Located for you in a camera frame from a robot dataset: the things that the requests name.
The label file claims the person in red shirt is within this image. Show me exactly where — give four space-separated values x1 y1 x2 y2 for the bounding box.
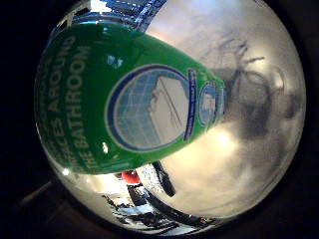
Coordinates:
121 169 142 185

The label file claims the green spray bottle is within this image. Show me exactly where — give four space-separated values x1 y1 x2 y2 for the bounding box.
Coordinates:
33 20 230 175

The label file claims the blue patterned cloth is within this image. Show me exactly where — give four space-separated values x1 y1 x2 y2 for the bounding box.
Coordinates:
136 162 167 195

